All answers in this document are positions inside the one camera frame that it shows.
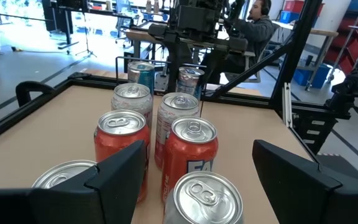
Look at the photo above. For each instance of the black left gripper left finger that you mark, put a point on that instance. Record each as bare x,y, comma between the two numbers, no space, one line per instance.
113,193

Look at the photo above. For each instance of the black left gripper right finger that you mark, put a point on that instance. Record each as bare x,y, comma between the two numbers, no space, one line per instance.
300,199

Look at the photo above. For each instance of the blue silver energy drink can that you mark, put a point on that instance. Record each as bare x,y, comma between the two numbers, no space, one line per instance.
188,82

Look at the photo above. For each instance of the red Fanta can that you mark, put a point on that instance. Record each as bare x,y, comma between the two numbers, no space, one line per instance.
117,146
182,158

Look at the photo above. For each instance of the silver Diet Coke can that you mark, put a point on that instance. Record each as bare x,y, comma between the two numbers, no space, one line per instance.
204,199
61,174

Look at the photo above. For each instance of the teal silver energy drink can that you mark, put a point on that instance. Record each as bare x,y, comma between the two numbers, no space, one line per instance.
146,77

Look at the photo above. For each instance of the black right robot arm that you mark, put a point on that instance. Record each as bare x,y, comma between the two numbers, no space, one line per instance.
216,62

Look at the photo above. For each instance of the wooden table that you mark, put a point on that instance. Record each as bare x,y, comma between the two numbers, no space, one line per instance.
138,34

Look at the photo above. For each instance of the person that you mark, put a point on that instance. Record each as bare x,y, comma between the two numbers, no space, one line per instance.
256,31

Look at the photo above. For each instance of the black tripod stand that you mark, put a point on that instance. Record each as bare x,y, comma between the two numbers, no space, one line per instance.
87,46

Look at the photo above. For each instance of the blue storage bin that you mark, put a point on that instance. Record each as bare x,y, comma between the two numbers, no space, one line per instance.
312,77

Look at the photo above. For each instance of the wooden workbench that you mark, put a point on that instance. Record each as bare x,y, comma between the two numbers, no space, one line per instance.
322,31

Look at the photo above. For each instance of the black desk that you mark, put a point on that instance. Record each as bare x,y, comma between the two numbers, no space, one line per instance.
64,21

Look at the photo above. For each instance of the red storage bin rack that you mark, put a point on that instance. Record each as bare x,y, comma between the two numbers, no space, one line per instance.
353,46

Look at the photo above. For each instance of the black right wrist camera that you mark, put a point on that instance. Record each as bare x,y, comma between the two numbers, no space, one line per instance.
197,17

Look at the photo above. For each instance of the black aluminium table frame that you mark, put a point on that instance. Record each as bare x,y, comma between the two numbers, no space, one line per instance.
26,112

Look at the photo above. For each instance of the black clamp bracket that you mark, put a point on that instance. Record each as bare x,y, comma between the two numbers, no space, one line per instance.
350,90

